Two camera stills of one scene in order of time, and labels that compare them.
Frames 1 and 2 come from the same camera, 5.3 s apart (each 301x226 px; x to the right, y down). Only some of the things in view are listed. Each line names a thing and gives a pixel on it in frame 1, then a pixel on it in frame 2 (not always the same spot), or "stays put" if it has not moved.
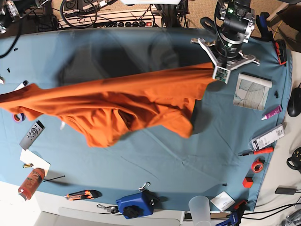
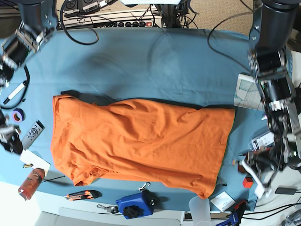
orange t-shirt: x=119 y=108 → x=182 y=145
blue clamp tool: x=234 y=219 stays put
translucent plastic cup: x=200 y=207 stays put
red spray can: x=32 y=183 stays put
